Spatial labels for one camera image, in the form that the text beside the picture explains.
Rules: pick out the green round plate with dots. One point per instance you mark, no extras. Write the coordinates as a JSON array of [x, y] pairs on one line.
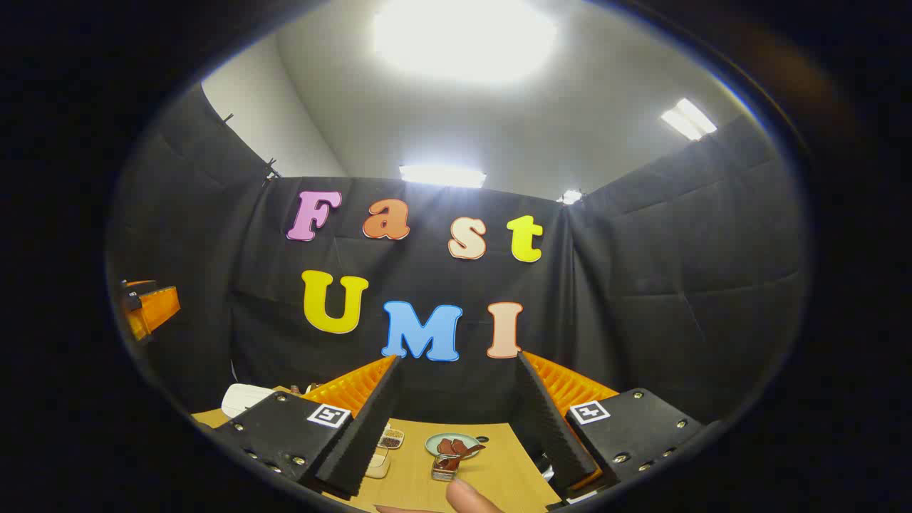
[[431, 445]]

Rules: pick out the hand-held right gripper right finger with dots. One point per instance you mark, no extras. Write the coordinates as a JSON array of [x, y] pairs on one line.
[[552, 434]]

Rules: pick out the small ceiling light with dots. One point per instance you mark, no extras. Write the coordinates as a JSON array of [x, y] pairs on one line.
[[570, 197]]

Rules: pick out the large ceiling light panel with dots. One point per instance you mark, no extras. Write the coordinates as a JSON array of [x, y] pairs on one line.
[[463, 35]]

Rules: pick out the metal mesh chopstick holder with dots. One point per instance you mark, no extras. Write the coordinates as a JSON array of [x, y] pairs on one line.
[[443, 472]]

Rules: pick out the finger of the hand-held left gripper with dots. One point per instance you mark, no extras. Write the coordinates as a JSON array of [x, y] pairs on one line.
[[157, 306]]

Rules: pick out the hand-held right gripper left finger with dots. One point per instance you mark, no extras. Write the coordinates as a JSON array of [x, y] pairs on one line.
[[360, 442]]

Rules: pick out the white rice cooker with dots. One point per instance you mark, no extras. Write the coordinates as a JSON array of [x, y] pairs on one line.
[[242, 399]]

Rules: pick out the brown sausage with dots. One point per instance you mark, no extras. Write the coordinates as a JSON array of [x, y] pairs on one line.
[[444, 447], [460, 447]]

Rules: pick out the black backdrop cloth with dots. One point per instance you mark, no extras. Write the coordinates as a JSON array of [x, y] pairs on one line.
[[641, 285]]

